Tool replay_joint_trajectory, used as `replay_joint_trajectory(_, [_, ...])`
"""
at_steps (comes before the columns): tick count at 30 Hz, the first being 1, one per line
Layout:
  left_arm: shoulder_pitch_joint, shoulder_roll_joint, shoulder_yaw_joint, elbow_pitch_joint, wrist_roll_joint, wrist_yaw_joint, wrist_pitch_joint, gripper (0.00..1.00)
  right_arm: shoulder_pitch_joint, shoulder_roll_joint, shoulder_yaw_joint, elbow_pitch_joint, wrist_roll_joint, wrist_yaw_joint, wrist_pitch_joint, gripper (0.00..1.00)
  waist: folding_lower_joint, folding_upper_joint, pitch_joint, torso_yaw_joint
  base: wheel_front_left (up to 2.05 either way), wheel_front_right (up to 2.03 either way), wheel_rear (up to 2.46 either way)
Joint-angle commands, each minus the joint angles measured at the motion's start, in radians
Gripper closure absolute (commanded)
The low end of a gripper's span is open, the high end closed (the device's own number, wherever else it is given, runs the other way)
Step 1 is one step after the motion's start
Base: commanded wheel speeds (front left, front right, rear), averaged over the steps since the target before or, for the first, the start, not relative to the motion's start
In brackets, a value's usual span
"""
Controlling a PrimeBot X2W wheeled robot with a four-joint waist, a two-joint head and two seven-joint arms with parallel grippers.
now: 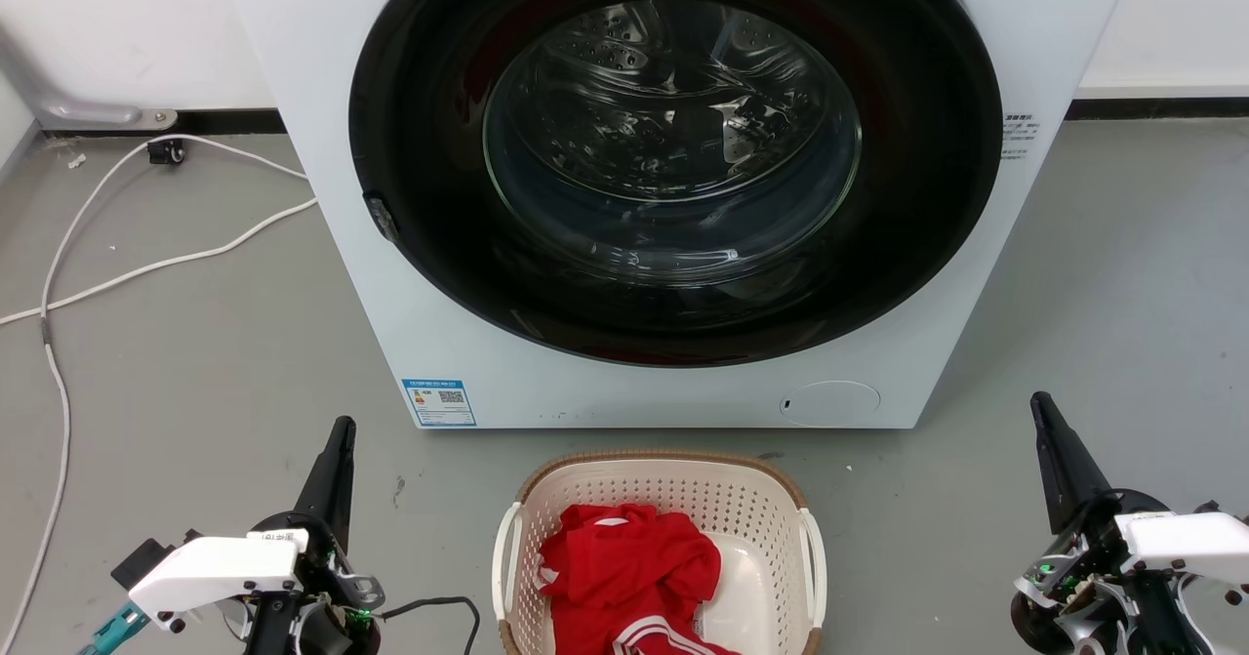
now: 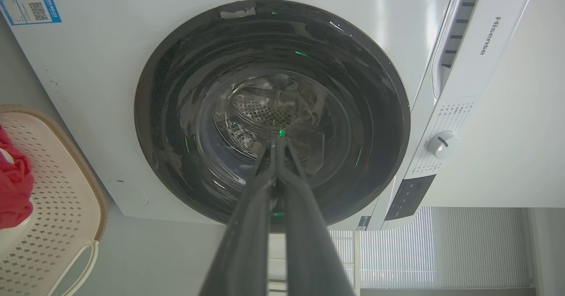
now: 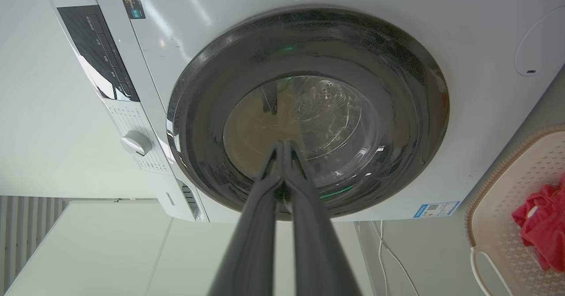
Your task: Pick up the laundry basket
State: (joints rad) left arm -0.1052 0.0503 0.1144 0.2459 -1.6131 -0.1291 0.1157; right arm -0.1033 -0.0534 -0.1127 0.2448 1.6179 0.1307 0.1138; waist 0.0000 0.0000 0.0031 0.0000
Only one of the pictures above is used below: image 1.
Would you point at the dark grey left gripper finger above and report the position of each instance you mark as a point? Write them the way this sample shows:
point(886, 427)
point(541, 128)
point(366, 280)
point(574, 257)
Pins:
point(330, 489)

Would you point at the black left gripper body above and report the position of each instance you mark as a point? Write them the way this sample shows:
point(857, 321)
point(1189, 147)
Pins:
point(332, 596)

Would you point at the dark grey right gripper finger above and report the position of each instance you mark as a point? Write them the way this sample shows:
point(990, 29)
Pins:
point(1066, 470)

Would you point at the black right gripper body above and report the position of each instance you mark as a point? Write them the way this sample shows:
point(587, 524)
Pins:
point(1083, 577)

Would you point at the white perforated laundry basket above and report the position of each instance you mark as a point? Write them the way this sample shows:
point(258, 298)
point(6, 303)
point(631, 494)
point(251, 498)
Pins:
point(683, 489)

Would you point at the blue energy label sticker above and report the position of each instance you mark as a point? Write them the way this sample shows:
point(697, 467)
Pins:
point(439, 402)

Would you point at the round white filter cover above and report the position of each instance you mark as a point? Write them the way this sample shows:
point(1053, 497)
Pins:
point(829, 404)

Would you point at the red garment with white stripes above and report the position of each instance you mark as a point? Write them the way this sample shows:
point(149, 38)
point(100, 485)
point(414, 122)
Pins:
point(634, 567)

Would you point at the small printed text sticker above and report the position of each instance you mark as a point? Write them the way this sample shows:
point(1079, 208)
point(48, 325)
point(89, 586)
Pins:
point(1018, 136)

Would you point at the white front-load washing machine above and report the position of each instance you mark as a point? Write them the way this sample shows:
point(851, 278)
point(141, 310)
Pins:
point(322, 147)

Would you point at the black round washer door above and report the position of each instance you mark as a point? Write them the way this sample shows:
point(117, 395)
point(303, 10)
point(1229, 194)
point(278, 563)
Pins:
point(420, 147)

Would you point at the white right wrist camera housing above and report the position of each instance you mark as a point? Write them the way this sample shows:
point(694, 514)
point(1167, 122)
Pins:
point(1190, 541)

